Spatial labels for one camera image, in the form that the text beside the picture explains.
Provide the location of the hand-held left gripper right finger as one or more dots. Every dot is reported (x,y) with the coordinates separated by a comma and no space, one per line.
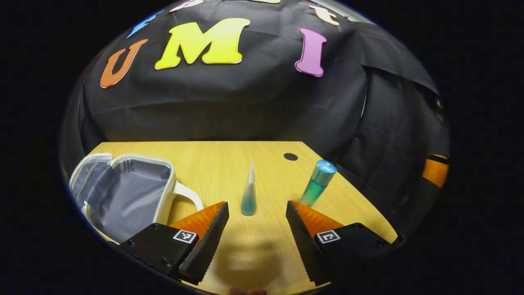
(305,241)

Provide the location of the white suitcase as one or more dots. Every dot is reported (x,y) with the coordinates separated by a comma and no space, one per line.
(131,192)

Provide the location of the blue skin care bottle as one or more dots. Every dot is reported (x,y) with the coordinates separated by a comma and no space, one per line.
(315,188)

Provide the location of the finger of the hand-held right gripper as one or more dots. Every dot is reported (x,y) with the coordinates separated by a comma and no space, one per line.
(434,172)

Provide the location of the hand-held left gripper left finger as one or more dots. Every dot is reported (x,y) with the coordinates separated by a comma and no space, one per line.
(208,241)

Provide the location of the blue white skin care tube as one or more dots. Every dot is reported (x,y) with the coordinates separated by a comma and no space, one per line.
(248,200)

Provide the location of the black backdrop cloth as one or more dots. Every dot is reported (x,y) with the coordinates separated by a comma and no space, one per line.
(245,102)

